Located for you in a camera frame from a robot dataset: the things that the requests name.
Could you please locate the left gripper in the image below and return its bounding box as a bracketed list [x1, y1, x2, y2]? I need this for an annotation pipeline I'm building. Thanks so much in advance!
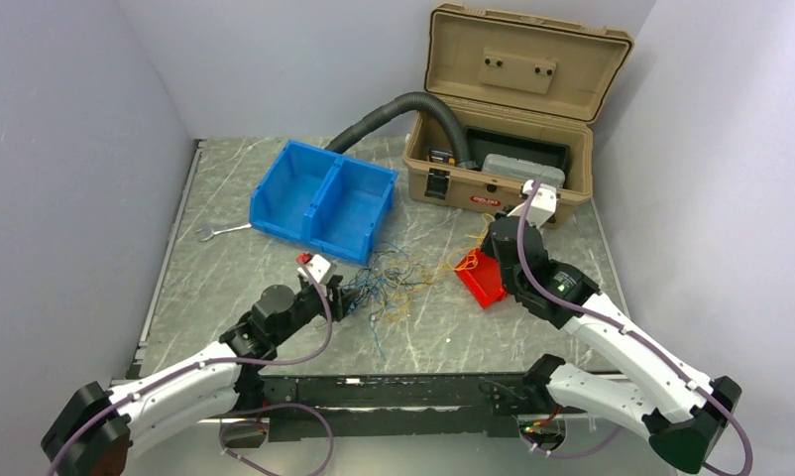
[272, 274, 360, 345]

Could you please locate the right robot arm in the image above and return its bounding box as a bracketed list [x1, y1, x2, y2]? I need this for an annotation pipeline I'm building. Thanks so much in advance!
[480, 216, 741, 474]

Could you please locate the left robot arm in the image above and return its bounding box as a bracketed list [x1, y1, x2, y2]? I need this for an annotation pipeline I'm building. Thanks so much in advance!
[40, 275, 358, 475]

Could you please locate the red storage bin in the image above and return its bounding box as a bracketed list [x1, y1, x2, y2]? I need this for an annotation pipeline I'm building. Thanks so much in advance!
[454, 248, 508, 308]

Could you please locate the grey plastic organiser box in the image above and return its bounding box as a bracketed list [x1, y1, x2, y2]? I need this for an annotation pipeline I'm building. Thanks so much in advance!
[481, 154, 566, 188]

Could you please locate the blue double storage bin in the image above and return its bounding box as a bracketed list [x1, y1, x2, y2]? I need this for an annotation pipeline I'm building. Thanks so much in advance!
[249, 140, 398, 266]

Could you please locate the black tray in case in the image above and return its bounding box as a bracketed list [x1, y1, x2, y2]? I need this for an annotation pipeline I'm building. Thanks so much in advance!
[465, 127, 571, 173]

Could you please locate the yellow black device in case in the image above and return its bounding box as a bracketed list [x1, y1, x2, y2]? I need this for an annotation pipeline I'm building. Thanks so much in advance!
[427, 149, 456, 165]

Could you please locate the silver wrench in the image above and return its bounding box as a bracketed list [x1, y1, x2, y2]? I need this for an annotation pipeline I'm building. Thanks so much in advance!
[194, 222, 252, 242]

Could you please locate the tan tool case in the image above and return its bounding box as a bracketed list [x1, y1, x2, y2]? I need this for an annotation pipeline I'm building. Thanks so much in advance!
[424, 3, 634, 228]

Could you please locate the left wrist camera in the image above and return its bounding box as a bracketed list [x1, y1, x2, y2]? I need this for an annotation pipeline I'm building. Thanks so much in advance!
[296, 253, 335, 285]

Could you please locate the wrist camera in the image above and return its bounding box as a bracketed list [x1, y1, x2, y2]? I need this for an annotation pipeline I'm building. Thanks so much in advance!
[296, 253, 335, 285]
[504, 179, 558, 228]

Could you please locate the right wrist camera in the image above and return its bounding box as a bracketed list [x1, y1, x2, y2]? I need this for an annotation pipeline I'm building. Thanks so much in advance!
[504, 179, 558, 228]

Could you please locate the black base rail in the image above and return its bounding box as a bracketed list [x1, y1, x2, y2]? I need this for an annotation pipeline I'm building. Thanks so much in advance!
[225, 372, 561, 442]

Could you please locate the grey corrugated hose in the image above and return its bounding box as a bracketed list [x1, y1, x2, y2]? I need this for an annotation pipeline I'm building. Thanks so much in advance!
[324, 90, 475, 171]

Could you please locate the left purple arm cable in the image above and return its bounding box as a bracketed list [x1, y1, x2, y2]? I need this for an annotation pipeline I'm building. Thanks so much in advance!
[46, 262, 336, 476]

